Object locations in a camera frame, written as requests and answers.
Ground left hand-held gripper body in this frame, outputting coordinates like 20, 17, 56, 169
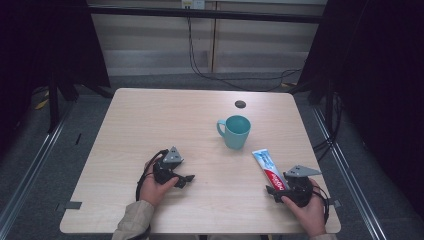
152, 146, 185, 186

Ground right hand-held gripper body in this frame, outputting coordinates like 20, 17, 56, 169
282, 164, 323, 208

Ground white red blue toothpaste tube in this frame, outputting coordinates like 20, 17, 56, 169
251, 148, 291, 191

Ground person's left hand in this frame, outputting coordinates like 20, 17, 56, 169
138, 160, 180, 208

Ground person's right hand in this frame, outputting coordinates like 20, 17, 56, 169
280, 178, 328, 238

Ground teal cup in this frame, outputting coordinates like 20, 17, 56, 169
216, 114, 252, 151

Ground black curtain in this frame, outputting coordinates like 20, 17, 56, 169
0, 0, 114, 158
289, 0, 424, 221

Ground yellow floor marker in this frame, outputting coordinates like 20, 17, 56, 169
34, 90, 50, 111

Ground black horizontal bar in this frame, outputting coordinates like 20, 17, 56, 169
87, 5, 326, 24

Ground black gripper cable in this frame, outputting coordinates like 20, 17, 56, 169
135, 149, 170, 202
311, 184, 332, 225

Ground metal floor rail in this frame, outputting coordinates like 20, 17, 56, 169
0, 99, 76, 231
311, 106, 389, 240

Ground black floor cables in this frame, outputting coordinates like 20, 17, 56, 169
311, 93, 345, 163

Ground black wall cable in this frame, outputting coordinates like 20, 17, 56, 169
186, 16, 303, 93

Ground white wall socket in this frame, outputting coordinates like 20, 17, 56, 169
180, 0, 206, 10

